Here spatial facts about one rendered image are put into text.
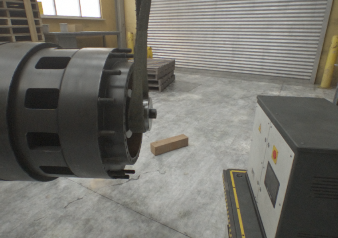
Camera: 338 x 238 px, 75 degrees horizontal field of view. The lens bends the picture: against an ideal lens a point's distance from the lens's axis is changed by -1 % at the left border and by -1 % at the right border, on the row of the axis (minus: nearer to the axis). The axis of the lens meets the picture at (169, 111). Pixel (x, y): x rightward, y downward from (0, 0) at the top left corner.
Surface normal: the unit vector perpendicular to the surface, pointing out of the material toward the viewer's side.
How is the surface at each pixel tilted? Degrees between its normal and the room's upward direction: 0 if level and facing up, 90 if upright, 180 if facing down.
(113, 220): 0
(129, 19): 90
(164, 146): 90
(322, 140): 0
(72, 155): 101
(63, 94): 56
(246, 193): 0
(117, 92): 49
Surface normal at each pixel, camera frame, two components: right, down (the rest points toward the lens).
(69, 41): 0.87, 0.18
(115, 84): -0.04, -0.49
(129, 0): -0.49, 0.31
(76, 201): 0.00, -0.94
